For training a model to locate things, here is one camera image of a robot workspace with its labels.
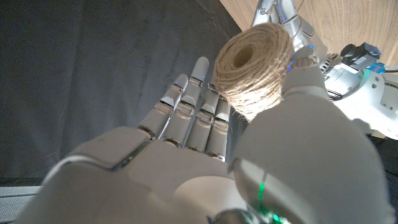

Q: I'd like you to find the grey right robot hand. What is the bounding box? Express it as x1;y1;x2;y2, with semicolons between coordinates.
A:
14;45;396;224

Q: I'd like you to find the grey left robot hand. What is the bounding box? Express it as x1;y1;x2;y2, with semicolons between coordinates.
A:
251;0;328;63

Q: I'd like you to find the brown twine spool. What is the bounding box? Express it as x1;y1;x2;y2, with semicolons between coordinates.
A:
212;22;295;123

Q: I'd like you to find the black backdrop curtain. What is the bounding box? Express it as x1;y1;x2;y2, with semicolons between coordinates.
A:
0;0;249;187

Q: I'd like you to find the grey perforated panel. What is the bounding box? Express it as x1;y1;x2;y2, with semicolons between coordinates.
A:
0;185;42;224

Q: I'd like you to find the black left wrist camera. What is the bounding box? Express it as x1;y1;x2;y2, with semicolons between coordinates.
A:
340;42;382;72

